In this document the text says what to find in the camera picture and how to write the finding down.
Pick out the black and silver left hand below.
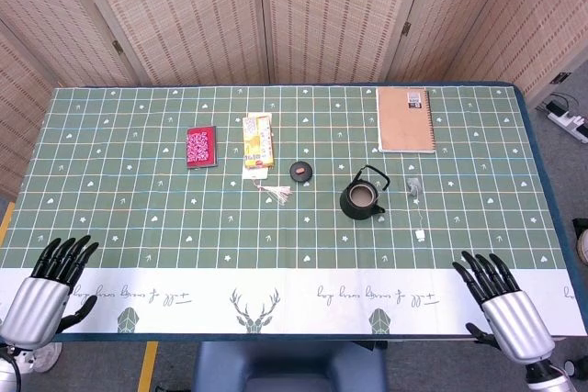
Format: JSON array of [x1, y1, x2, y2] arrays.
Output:
[[0, 234, 99, 351]]

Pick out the black and silver right hand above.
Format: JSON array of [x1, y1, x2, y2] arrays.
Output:
[[452, 252, 556, 364]]

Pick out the tea bag with string tag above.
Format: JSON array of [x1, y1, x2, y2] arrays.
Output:
[[405, 175, 428, 243]]

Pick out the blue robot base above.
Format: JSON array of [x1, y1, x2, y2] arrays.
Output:
[[191, 340, 390, 392]]

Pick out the black cast iron teapot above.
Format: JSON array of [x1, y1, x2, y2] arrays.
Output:
[[339, 163, 392, 221]]

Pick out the black teapot lid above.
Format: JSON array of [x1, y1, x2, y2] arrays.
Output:
[[288, 160, 315, 183]]

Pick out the green grid tablecloth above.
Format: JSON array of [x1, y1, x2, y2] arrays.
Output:
[[0, 83, 571, 339]]

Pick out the white power strip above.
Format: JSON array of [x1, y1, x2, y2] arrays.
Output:
[[548, 105, 588, 144]]

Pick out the red patterned notebook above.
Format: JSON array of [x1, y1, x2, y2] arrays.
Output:
[[185, 125, 220, 170]]

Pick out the kraft spiral notebook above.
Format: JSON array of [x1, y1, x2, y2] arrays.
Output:
[[375, 86, 437, 155]]

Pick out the paper bookmark with pink tassel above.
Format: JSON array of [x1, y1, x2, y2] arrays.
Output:
[[241, 165, 293, 207]]

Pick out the yellow cardboard box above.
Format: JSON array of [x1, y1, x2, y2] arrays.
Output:
[[242, 111, 276, 171]]

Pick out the woven bamboo folding screen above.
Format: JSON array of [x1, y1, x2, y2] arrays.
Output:
[[0, 0, 588, 203]]

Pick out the black cable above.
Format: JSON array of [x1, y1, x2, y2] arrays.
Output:
[[534, 92, 581, 114]]

